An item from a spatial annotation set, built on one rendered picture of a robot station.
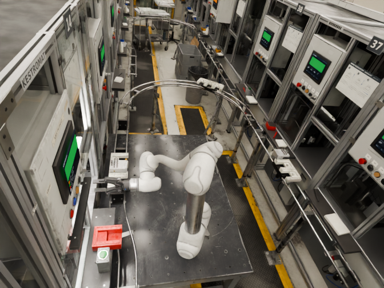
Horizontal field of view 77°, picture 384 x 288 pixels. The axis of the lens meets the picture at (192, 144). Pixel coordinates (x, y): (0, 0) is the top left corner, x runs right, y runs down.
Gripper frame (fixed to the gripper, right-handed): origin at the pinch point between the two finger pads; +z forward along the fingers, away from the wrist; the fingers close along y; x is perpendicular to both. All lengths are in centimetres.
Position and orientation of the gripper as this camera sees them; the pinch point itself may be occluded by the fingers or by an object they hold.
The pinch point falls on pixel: (98, 186)
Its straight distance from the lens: 173.3
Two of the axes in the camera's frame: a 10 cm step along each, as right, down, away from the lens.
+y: 1.6, -7.6, -6.4
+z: -9.7, -0.1, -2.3
